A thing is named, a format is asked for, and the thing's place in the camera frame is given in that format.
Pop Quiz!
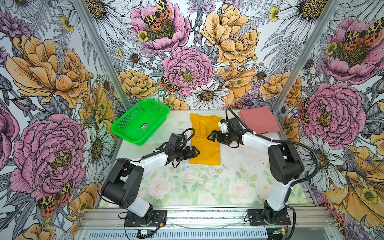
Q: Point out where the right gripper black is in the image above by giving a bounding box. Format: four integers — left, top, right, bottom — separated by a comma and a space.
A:
207, 129, 234, 147

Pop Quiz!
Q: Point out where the yellow t shirt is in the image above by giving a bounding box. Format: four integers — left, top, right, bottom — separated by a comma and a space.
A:
190, 114, 222, 166

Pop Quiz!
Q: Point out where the green plastic basket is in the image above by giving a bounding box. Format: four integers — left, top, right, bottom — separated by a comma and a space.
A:
111, 99, 170, 146

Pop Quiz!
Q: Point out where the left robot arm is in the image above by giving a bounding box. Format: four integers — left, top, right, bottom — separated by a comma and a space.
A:
101, 133, 200, 226

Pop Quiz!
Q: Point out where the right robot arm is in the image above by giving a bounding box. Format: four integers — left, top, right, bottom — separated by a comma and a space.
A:
207, 118, 304, 224

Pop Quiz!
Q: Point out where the folded pink t shirt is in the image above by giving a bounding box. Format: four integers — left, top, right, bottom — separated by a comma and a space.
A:
239, 106, 280, 135

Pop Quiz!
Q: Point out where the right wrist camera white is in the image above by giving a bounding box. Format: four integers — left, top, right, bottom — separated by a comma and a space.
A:
218, 119, 229, 133

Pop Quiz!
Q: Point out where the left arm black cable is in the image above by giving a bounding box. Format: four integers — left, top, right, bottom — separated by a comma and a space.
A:
98, 127, 196, 240

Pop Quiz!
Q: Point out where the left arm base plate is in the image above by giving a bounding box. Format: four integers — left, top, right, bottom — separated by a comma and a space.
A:
124, 210, 168, 227

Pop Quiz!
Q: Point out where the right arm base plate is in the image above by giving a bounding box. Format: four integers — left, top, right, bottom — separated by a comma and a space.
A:
247, 209, 292, 226

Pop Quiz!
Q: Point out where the left aluminium corner post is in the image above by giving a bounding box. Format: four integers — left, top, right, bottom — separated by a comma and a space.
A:
74, 1, 132, 111

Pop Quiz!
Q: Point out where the aluminium corner post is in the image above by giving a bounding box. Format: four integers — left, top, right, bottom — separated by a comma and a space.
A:
272, 0, 341, 115
74, 1, 132, 111

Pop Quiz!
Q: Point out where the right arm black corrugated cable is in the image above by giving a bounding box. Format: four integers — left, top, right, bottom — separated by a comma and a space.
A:
225, 107, 321, 240

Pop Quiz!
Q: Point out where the aluminium front rail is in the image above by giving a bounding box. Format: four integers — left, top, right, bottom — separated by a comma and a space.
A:
76, 205, 342, 240

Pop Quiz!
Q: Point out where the right aluminium corner post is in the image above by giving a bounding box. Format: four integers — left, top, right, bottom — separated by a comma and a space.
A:
272, 0, 341, 115

